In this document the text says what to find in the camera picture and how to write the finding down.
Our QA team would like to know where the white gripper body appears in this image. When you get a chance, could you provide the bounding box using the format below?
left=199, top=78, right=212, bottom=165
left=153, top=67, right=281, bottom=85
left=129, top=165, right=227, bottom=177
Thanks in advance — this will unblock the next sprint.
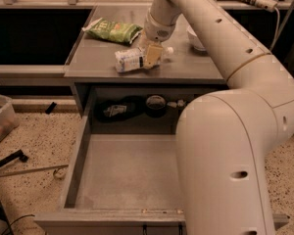
left=144, top=9, right=176, bottom=42

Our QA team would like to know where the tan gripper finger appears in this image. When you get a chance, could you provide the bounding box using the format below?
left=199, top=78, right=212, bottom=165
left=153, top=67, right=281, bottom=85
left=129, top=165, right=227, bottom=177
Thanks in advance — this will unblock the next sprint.
left=138, top=32, right=152, bottom=49
left=144, top=44, right=163, bottom=69

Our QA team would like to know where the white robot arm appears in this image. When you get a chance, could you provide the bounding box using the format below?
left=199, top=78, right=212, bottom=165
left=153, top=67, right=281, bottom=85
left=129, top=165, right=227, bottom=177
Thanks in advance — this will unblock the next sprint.
left=144, top=0, right=294, bottom=235

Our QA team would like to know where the grey open top drawer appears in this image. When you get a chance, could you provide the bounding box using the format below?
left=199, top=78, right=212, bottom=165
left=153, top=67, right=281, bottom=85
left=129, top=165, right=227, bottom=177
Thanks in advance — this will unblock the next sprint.
left=33, top=85, right=289, bottom=235

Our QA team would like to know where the green chip bag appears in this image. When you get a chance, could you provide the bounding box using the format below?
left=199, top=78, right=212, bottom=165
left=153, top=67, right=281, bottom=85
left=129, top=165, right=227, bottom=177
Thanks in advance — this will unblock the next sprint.
left=82, top=18, right=142, bottom=45

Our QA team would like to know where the white ceramic bowl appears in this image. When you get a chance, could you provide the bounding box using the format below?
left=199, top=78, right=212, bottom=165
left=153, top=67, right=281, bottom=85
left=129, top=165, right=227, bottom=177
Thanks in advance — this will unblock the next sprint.
left=187, top=26, right=206, bottom=52

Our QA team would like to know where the grey cabinet table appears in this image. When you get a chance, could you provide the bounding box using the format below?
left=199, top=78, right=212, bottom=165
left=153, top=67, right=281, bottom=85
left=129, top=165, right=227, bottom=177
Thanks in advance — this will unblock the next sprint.
left=65, top=17, right=226, bottom=112

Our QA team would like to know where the small black floor block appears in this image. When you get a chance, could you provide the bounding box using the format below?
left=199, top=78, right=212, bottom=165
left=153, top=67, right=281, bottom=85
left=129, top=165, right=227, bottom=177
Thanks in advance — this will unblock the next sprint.
left=45, top=102, right=57, bottom=115

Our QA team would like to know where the thin metal rod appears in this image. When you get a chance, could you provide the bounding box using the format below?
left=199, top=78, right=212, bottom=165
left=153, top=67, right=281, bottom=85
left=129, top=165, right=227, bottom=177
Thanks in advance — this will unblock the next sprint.
left=0, top=164, right=69, bottom=178

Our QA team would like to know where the clear plastic storage bin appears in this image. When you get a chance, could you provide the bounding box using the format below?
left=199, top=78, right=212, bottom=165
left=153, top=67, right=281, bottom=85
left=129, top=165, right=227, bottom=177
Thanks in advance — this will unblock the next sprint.
left=0, top=95, right=19, bottom=142

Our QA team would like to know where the black bar on floor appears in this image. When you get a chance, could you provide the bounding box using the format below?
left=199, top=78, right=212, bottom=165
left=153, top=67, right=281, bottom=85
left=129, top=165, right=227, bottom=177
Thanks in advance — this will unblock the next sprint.
left=0, top=150, right=28, bottom=167

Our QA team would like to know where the white power cable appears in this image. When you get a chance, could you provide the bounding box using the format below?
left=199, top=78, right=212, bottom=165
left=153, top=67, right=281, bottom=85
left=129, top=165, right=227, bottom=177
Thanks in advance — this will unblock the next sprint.
left=269, top=7, right=282, bottom=52

